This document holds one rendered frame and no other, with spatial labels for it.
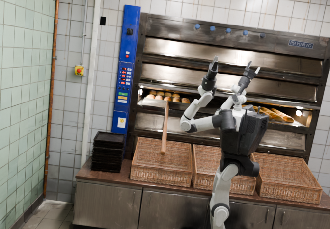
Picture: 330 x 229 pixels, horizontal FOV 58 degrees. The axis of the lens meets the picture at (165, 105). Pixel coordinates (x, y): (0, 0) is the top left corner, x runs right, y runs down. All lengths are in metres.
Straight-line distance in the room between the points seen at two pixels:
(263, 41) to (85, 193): 2.23
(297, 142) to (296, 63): 0.82
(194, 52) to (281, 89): 0.96
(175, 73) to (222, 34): 0.61
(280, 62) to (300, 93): 0.39
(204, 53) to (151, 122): 0.89
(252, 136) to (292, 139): 1.32
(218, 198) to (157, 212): 0.69
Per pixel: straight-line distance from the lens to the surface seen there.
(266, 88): 3.21
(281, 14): 3.24
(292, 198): 3.05
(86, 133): 3.24
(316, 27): 3.36
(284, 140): 3.38
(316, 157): 3.57
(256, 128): 2.13
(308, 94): 3.37
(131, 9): 3.05
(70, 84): 3.21
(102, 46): 3.10
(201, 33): 3.07
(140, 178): 2.78
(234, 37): 3.12
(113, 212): 2.90
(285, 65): 3.24
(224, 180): 2.30
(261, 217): 3.00
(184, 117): 2.08
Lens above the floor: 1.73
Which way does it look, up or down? 10 degrees down
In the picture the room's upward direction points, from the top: 8 degrees clockwise
